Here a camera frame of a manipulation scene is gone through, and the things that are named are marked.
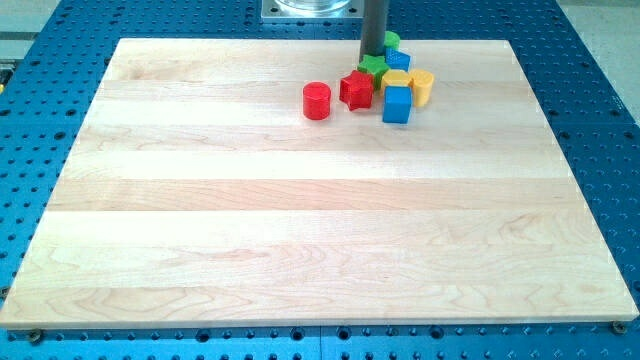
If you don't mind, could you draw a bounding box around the green circle block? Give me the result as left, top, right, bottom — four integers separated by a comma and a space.
384, 30, 401, 50

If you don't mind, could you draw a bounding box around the yellow heart block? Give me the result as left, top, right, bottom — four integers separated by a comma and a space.
380, 69, 411, 94

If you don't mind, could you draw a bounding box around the red cylinder block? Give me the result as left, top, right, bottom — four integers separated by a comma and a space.
302, 82, 331, 120

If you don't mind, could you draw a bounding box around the red star block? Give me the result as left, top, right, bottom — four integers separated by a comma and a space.
339, 70, 374, 111

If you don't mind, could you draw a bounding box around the light wooden board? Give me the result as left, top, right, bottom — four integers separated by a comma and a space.
1, 38, 638, 329

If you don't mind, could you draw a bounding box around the blue cube block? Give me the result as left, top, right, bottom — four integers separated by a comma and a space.
382, 86, 412, 124

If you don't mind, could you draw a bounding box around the green star block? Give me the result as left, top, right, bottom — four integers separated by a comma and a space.
357, 55, 390, 90

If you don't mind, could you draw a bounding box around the yellow cylinder block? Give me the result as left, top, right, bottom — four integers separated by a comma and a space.
409, 68, 435, 107

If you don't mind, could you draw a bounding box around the blue triangle block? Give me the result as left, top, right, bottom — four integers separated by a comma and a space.
385, 47, 411, 72

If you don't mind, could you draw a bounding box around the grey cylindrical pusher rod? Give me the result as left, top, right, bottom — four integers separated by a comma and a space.
359, 0, 390, 61

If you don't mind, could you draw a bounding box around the left board stop screw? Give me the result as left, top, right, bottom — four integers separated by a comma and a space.
25, 329, 43, 344

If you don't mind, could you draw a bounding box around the board stop screw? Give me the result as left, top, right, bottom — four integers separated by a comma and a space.
25, 329, 43, 344
610, 321, 627, 335

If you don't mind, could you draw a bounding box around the right board stop screw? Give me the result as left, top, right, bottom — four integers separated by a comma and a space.
610, 321, 627, 335

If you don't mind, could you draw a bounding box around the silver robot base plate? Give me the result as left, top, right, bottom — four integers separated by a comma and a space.
260, 0, 364, 20

